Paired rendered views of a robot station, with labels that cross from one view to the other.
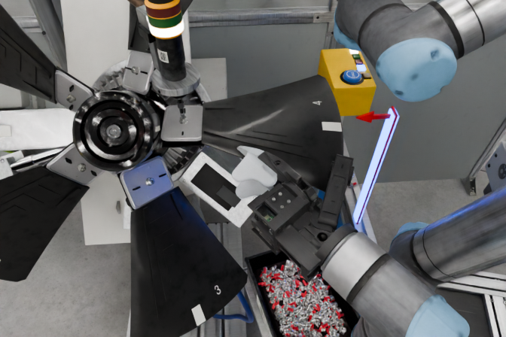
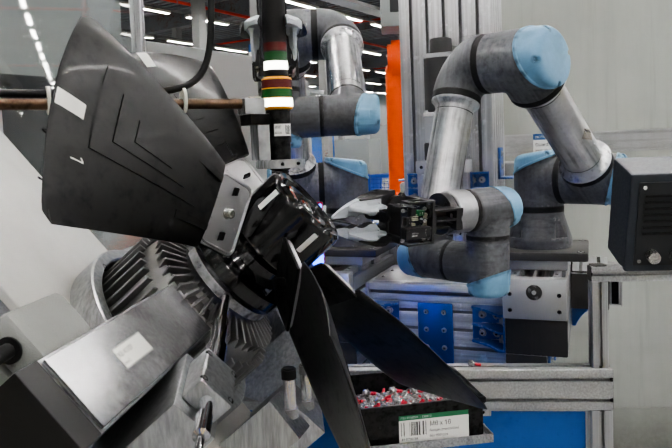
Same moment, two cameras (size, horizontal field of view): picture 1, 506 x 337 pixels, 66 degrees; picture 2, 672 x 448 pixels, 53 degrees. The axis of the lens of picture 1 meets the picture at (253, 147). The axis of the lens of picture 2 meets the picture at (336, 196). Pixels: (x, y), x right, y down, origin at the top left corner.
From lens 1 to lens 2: 1.11 m
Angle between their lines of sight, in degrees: 80
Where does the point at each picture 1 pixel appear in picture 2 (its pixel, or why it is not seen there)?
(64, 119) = (170, 305)
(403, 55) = (369, 99)
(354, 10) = (301, 107)
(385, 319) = (496, 199)
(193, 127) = not seen: hidden behind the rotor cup
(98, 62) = (47, 289)
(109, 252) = not seen: outside the picture
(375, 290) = (480, 193)
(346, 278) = (470, 199)
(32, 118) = (146, 314)
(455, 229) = (440, 186)
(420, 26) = (354, 91)
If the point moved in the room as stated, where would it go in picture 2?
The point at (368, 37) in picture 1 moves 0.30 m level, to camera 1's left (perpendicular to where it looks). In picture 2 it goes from (333, 109) to (293, 98)
